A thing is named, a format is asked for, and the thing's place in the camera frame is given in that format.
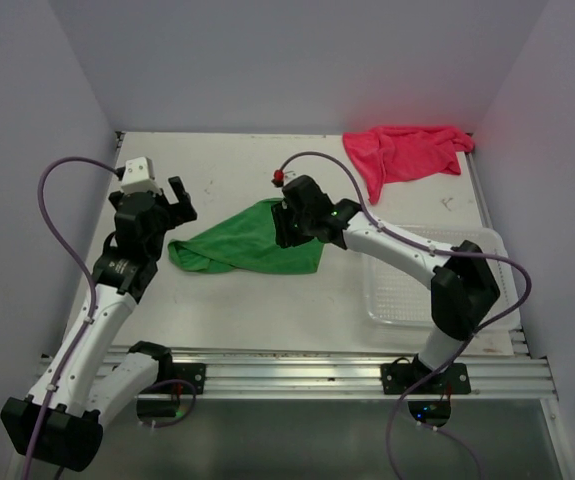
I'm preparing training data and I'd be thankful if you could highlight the green towel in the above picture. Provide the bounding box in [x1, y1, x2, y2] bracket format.
[167, 198, 324, 275]

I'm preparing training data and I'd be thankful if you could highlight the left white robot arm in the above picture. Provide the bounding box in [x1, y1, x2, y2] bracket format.
[0, 177, 198, 472]

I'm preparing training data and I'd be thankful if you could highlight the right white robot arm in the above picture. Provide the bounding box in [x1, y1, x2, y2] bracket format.
[271, 172, 500, 393]

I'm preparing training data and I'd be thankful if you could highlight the pink towel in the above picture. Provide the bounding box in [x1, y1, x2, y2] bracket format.
[342, 126, 475, 205]

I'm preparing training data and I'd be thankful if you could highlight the clear plastic tray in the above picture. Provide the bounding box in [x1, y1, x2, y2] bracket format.
[364, 225, 518, 331]

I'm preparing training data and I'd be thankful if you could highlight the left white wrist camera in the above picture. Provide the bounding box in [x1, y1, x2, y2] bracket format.
[117, 157, 162, 195]

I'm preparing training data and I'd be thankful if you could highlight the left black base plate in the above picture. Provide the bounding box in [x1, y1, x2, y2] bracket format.
[157, 362, 207, 395]

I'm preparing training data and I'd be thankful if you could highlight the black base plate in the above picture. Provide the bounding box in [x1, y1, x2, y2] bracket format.
[380, 362, 472, 395]
[157, 362, 207, 395]

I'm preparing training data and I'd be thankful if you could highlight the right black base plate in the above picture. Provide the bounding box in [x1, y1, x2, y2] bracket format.
[380, 362, 472, 395]

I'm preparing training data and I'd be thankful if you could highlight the aluminium mounting rail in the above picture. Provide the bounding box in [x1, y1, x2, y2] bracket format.
[36, 349, 560, 401]

